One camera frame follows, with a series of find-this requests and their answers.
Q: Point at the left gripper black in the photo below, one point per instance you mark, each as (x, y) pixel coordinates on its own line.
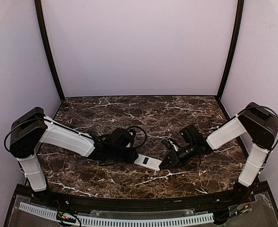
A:
(131, 155)

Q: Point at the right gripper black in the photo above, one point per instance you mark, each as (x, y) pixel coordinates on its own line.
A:
(173, 156)

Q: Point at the white remote control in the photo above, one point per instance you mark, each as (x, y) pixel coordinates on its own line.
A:
(148, 162)

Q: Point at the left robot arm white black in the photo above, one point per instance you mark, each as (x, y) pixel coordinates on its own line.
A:
(34, 128)

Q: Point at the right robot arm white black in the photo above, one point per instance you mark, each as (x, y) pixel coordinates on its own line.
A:
(260, 122)

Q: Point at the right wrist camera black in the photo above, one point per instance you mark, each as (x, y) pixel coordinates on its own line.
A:
(171, 145)

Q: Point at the white slotted cable duct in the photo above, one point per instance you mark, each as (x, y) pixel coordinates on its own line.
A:
(98, 218)

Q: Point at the black front rail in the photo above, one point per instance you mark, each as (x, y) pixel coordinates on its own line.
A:
(215, 202)

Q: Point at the right black frame post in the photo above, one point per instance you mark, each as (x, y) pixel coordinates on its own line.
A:
(232, 48)

